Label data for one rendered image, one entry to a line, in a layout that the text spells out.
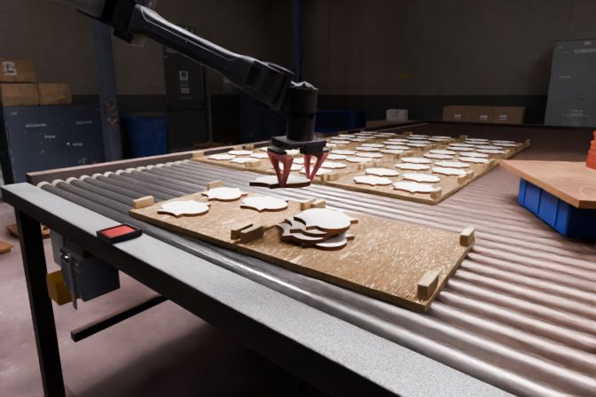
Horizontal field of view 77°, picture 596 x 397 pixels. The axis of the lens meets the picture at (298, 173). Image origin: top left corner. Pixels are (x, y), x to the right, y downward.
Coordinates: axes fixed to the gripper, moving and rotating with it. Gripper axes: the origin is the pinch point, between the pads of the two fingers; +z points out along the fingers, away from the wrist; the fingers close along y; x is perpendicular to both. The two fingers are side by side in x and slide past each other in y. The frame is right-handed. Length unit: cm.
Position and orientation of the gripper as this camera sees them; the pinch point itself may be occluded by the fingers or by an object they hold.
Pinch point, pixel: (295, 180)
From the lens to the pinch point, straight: 80.7
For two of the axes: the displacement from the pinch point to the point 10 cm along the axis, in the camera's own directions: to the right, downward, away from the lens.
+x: 6.5, 2.7, -7.1
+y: -7.6, 1.3, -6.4
